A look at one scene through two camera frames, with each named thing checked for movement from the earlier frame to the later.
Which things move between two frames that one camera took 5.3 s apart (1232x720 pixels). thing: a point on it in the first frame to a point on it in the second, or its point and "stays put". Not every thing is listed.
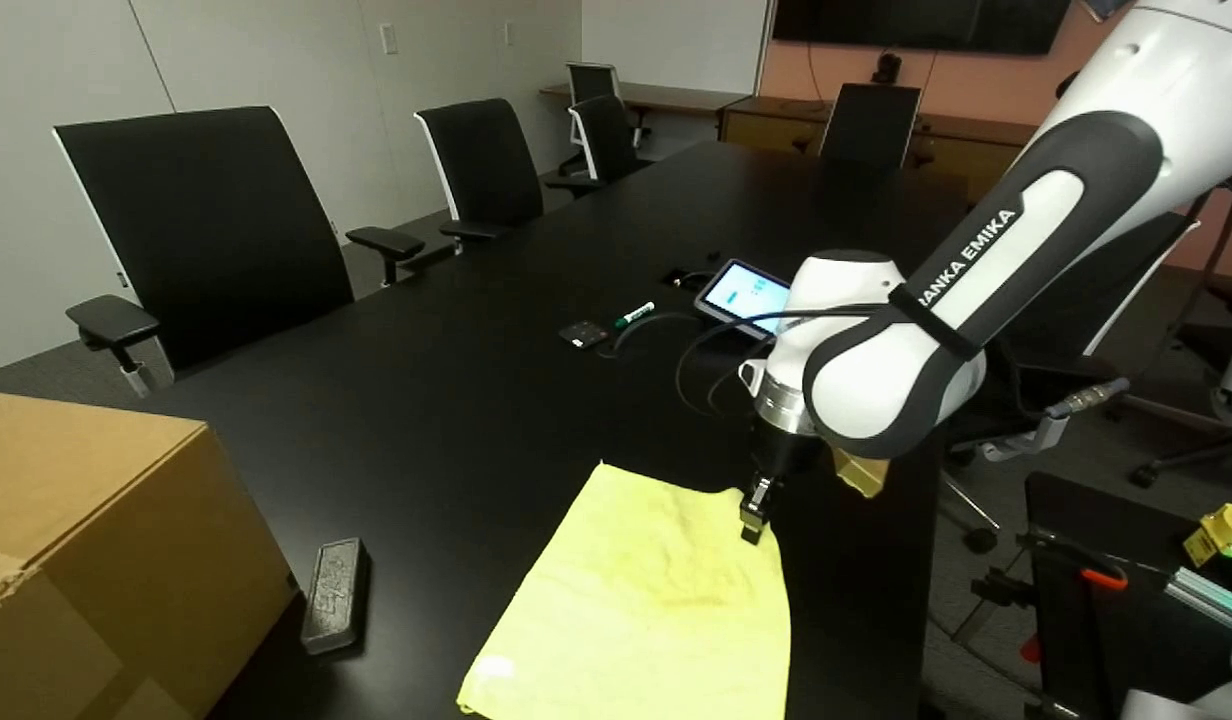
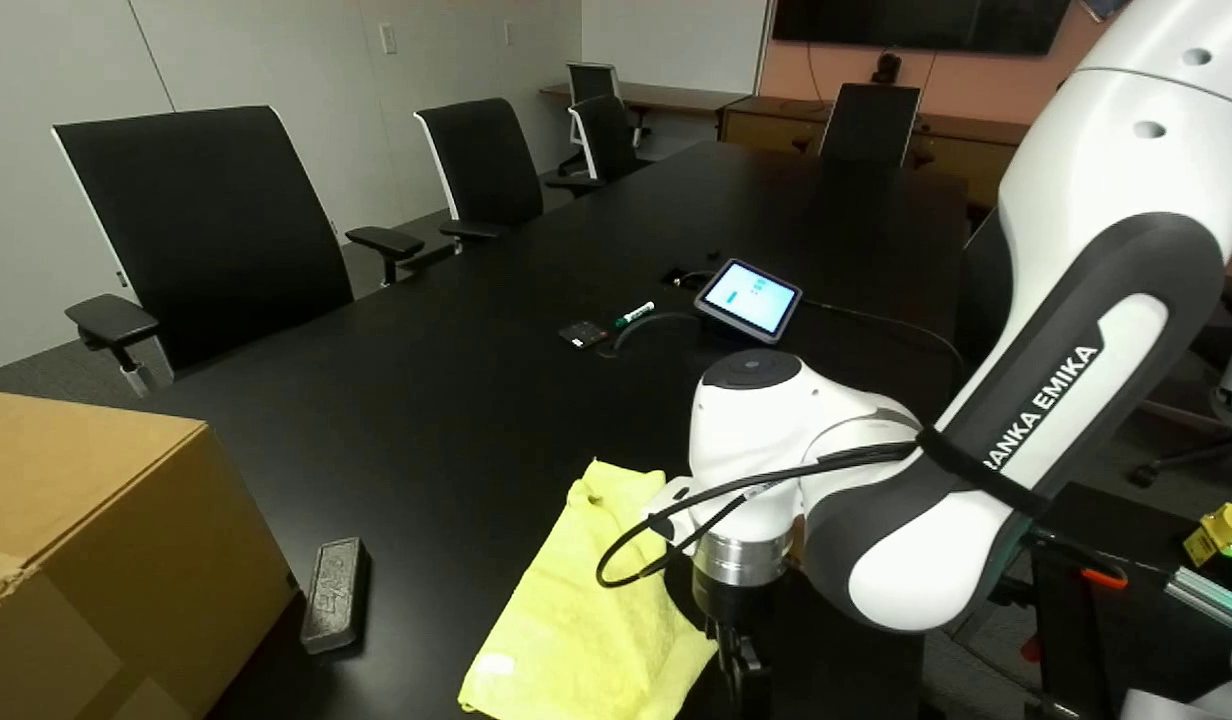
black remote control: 334,618 stays put
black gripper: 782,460 to 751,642
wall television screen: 948,24 stays put
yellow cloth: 646,600 stays put
